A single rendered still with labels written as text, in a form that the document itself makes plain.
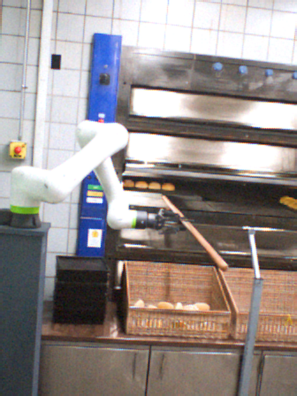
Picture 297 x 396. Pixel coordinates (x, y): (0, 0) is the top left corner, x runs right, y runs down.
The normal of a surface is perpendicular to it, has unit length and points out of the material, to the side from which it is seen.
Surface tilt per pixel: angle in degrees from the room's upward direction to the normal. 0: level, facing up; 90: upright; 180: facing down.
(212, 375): 90
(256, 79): 90
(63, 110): 90
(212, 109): 70
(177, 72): 93
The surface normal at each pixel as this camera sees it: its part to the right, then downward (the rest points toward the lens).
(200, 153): 0.13, -0.18
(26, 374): 0.05, 0.15
